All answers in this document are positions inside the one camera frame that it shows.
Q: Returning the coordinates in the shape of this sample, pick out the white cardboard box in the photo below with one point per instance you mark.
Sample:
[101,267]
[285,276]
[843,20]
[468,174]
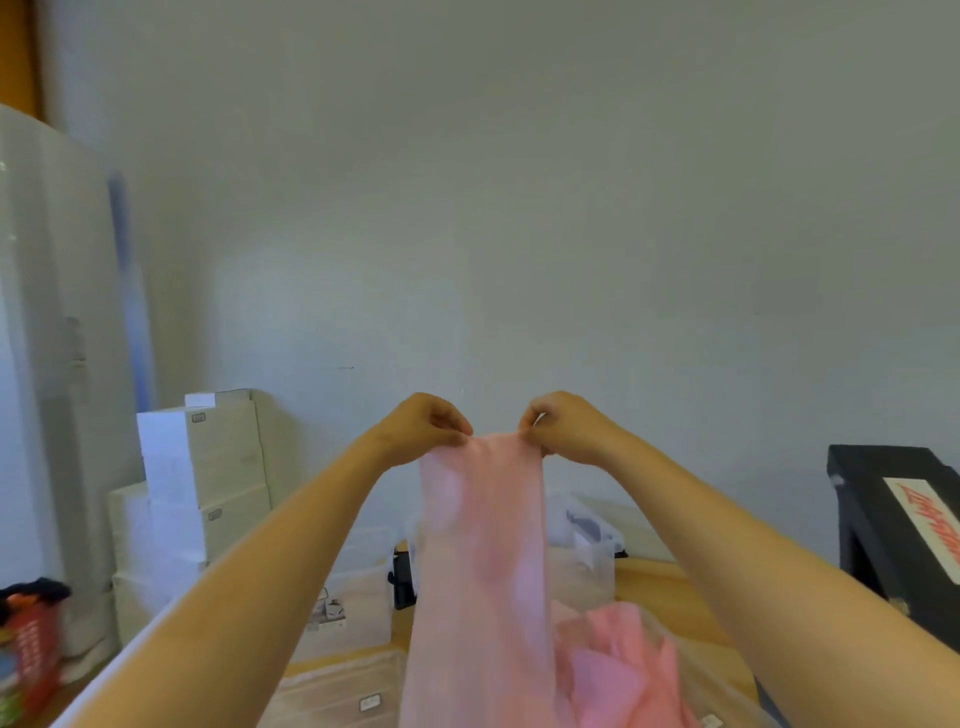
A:
[187,529]
[146,600]
[202,446]

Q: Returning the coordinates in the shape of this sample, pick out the pile of pink cloths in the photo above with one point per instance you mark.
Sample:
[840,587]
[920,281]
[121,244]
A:
[626,671]

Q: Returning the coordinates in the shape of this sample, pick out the black machine with red label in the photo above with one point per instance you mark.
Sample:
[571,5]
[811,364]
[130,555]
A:
[896,536]

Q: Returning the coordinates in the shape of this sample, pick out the person's left forearm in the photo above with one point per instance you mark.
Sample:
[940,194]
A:
[247,585]

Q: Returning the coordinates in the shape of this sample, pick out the person's right hand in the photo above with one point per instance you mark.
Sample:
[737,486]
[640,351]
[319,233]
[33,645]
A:
[574,431]

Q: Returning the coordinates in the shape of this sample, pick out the tall white cabinet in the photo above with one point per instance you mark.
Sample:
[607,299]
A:
[52,375]

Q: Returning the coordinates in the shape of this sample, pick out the person's right fingers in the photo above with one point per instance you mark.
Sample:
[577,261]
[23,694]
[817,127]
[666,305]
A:
[536,431]

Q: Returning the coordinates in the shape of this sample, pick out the red printed bag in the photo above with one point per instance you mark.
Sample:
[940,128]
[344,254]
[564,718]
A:
[30,649]

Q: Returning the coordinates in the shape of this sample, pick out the light pink cloth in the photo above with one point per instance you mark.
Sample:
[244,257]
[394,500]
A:
[484,585]

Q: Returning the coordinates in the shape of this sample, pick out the clear plastic storage box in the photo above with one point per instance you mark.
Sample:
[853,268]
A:
[337,694]
[352,592]

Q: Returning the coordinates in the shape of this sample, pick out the person's left fingers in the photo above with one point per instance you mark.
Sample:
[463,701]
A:
[454,427]

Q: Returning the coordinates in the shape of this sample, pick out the person's right forearm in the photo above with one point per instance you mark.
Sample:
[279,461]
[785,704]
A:
[757,592]

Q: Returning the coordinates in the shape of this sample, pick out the black small device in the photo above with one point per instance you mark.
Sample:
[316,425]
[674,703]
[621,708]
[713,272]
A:
[403,576]

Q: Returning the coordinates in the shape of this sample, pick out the clear plastic container with lid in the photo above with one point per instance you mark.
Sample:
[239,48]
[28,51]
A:
[589,547]

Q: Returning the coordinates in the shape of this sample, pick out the person's left hand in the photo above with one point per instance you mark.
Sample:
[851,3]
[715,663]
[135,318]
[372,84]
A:
[415,430]

